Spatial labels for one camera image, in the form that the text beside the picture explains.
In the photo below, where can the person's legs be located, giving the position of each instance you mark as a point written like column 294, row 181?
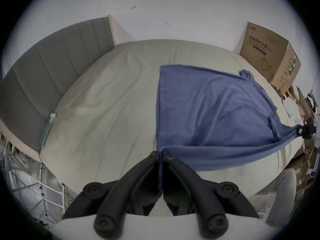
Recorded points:
column 282, row 196

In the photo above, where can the grey padded headboard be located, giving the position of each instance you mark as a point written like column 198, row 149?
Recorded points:
column 42, row 69

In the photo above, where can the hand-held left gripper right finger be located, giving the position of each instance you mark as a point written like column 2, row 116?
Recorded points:
column 200, row 196

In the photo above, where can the blue shirt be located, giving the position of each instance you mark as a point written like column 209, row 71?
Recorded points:
column 215, row 114

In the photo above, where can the pile of cartons and papers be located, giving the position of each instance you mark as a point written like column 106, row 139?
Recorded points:
column 298, row 106

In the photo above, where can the brown cardboard carton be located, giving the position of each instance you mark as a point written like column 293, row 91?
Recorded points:
column 268, row 55

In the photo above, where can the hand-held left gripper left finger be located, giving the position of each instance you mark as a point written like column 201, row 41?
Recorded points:
column 117, row 196

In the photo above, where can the bed with beige sheet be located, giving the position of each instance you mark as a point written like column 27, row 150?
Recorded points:
column 107, row 104

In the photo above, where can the teal slim box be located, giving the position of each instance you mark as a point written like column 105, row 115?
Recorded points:
column 48, row 127

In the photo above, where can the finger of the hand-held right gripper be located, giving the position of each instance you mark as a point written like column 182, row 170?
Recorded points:
column 307, row 131

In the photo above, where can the white metal rack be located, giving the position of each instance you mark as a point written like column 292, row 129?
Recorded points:
column 27, row 189

